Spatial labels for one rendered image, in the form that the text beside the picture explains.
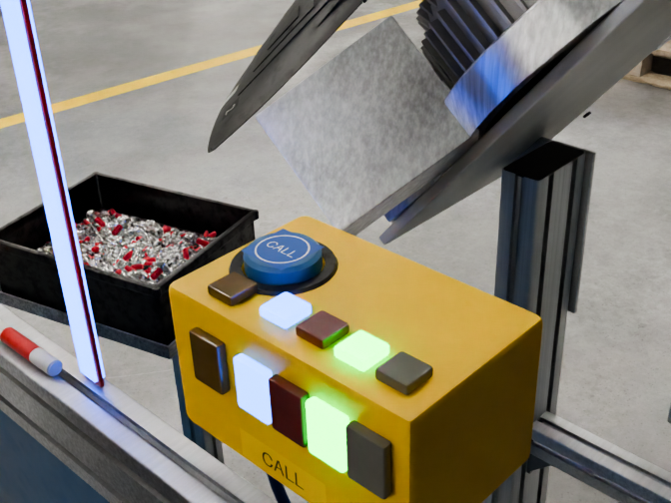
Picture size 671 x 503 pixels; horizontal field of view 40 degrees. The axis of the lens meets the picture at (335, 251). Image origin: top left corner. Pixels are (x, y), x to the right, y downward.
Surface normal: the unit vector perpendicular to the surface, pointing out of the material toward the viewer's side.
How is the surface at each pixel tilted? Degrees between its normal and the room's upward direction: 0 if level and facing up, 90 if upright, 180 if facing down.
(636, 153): 0
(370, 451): 90
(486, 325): 0
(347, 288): 0
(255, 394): 90
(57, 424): 90
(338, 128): 55
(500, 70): 84
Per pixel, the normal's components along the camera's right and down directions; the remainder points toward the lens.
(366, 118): -0.13, -0.07
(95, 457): -0.69, 0.39
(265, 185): -0.04, -0.86
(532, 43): -0.47, 0.18
